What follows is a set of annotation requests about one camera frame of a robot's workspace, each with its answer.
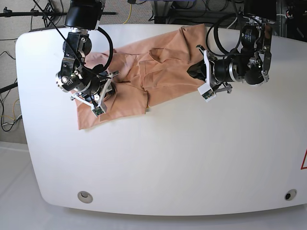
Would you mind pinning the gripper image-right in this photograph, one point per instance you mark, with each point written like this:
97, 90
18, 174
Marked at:
211, 71

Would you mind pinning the silver left table grommet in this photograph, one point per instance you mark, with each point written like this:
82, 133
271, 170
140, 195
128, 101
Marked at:
85, 197

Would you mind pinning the peach pink T-shirt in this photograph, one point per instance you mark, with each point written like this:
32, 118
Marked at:
151, 71

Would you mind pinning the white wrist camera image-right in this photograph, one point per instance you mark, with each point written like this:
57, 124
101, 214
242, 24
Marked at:
206, 92

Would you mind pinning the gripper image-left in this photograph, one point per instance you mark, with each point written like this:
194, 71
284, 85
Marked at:
98, 90

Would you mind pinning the black tripod stand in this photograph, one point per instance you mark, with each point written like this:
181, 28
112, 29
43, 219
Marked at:
34, 13

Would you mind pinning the dark right table grommet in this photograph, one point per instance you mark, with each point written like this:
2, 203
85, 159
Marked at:
290, 195

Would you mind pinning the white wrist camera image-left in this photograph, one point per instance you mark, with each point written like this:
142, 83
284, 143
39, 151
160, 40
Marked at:
99, 109

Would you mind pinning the grey robot base frame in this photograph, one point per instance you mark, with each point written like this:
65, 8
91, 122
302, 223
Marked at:
172, 11

